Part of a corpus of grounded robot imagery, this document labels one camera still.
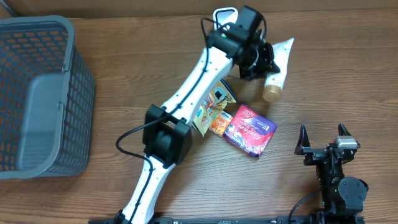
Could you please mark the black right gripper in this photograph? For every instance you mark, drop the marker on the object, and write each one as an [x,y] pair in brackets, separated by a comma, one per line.
[314,154]

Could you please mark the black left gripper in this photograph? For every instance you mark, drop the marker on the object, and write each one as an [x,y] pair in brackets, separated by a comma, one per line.
[268,66]

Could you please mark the yellow snack bag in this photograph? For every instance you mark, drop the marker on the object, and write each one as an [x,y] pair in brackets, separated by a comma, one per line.
[214,103]

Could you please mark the red purple pad package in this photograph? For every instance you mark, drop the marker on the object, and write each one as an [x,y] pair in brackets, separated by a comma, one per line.
[250,131]

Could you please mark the orange tissue packet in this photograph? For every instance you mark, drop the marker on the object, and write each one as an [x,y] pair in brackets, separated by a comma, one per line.
[220,123]

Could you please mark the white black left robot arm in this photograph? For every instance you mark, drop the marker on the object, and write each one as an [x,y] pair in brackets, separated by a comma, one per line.
[167,129]

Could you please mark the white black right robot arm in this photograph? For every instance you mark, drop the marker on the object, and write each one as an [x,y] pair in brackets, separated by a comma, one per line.
[342,196]

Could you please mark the white barcode scanner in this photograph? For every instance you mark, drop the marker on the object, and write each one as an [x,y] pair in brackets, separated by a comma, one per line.
[224,15]

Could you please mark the gray plastic shopping basket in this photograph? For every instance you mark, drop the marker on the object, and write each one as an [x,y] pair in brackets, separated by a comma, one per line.
[47,99]

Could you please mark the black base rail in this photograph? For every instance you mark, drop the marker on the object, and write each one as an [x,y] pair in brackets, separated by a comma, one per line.
[167,220]

